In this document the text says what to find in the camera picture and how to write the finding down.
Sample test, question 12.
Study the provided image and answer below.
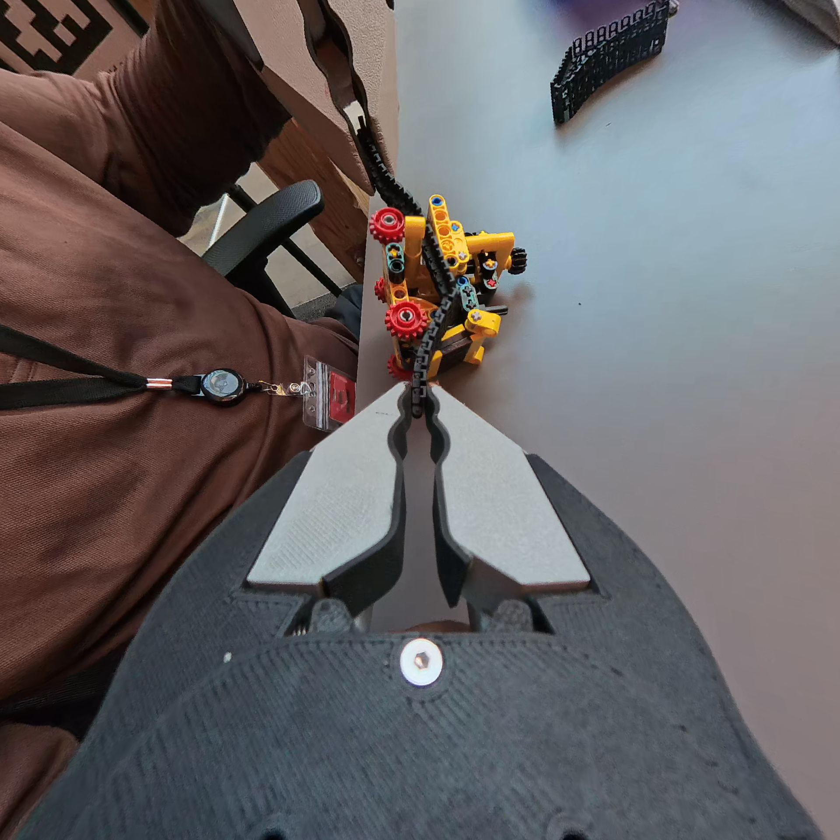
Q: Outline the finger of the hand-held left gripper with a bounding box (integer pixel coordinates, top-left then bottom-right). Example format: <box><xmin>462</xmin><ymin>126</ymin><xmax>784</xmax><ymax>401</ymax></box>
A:
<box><xmin>328</xmin><ymin>0</ymin><xmax>398</xmax><ymax>178</ymax></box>
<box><xmin>248</xmin><ymin>0</ymin><xmax>378</xmax><ymax>194</ymax></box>

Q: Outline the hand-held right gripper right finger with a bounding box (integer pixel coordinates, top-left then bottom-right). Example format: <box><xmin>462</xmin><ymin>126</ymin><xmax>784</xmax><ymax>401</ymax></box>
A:
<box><xmin>423</xmin><ymin>382</ymin><xmax>593</xmax><ymax>608</ymax></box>

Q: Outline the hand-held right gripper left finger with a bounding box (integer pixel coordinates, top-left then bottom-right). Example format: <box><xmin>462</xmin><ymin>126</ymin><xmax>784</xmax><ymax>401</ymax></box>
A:
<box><xmin>245</xmin><ymin>381</ymin><xmax>414</xmax><ymax>619</ymax></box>

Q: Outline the yellow lego bulldozer model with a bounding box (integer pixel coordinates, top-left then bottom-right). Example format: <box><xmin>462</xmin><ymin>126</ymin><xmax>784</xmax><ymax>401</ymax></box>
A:
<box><xmin>367</xmin><ymin>193</ymin><xmax>529</xmax><ymax>385</ymax></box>

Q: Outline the black lego track strip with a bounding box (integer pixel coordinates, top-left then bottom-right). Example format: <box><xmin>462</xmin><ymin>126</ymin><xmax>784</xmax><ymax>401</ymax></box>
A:
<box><xmin>354</xmin><ymin>118</ymin><xmax>460</xmax><ymax>421</ymax></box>
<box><xmin>550</xmin><ymin>0</ymin><xmax>672</xmax><ymax>126</ymax></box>

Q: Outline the person's left forearm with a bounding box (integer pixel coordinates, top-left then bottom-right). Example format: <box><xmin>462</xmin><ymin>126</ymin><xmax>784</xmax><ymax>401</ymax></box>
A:
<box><xmin>0</xmin><ymin>0</ymin><xmax>293</xmax><ymax>237</ymax></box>

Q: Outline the clear badge holder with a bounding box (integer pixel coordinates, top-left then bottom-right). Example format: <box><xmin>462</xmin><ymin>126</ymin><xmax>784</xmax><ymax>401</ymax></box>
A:
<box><xmin>302</xmin><ymin>356</ymin><xmax>358</xmax><ymax>434</ymax></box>

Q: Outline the black office chair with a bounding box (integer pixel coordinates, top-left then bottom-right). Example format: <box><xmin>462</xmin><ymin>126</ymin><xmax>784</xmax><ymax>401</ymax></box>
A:
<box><xmin>200</xmin><ymin>180</ymin><xmax>345</xmax><ymax>319</ymax></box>

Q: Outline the black round badge reel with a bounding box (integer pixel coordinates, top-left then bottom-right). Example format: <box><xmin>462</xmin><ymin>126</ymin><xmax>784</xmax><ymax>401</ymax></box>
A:
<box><xmin>171</xmin><ymin>369</ymin><xmax>303</xmax><ymax>408</ymax></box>

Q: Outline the person in brown shirt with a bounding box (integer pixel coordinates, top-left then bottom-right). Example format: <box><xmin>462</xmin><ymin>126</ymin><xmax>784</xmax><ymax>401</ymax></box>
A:
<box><xmin>0</xmin><ymin>121</ymin><xmax>362</xmax><ymax>840</ymax></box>

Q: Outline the black lanyard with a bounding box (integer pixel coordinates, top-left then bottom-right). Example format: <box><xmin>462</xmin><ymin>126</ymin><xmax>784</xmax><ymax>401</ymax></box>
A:
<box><xmin>0</xmin><ymin>325</ymin><xmax>175</xmax><ymax>411</ymax></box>

